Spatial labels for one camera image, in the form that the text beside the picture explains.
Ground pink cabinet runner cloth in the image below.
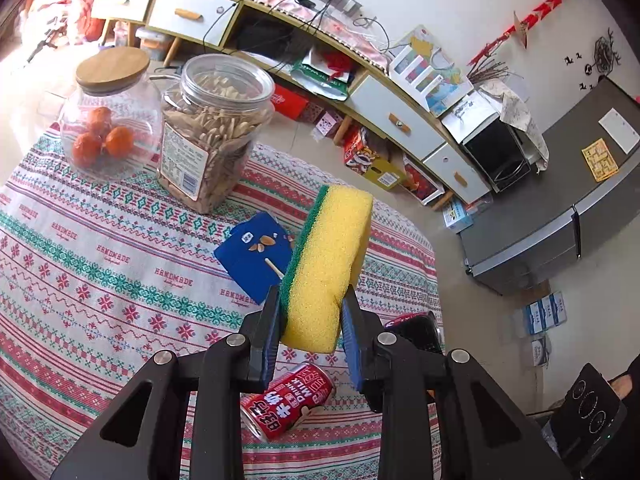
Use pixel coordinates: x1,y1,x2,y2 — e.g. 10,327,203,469
243,0,388,73

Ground white framed red picture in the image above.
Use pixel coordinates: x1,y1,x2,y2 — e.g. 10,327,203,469
401,154,445,206

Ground yellow cardboard box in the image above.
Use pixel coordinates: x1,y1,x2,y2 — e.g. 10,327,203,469
343,125,406,191

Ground red hanging decoration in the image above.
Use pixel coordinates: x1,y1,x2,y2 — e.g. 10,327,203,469
468,0,564,66

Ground grey steel refrigerator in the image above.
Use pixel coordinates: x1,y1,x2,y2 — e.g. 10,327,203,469
460,78,639,296

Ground red cardboard box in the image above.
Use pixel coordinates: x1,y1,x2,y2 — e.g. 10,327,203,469
271,84,309,122

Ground yellow green sponge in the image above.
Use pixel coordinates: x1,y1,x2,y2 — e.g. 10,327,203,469
280,185,373,353

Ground wooden white TV cabinet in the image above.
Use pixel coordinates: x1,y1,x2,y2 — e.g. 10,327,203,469
92,0,490,204

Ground clear jar of seeds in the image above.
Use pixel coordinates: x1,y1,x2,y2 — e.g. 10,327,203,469
157,53,276,214

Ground red cartoon milk can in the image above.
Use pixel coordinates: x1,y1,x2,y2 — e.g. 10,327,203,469
240,363,334,442

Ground blue white stacked boxes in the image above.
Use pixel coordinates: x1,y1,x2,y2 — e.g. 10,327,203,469
523,290,567,335

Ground orange tangerine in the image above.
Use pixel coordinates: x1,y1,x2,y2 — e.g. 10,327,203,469
72,132,102,169
103,126,134,158
88,106,112,138

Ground patterned striped tablecloth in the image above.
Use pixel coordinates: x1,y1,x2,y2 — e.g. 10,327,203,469
1,130,444,479

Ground yellow paper note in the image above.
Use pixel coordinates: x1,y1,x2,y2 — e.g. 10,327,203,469
582,138,620,182

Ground colourful map board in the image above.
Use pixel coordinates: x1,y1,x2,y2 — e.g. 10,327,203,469
388,26,473,117

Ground white picture frame stand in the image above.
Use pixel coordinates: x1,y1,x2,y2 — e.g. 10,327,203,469
388,46,444,101

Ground black plastic tray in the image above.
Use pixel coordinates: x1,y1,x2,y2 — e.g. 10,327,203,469
384,311,442,354

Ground white paper note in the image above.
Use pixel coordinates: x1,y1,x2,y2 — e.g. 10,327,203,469
599,108,640,154

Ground blue snack packet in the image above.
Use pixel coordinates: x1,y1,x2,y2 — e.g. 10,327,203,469
214,211,293,304

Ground blue white carton box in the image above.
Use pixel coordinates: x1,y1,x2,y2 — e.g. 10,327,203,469
442,198,473,234

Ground glass jar wooden lid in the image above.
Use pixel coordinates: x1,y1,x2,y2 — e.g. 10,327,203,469
58,47,164,182

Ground black microwave oven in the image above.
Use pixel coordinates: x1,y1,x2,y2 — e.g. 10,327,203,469
462,118,530,193

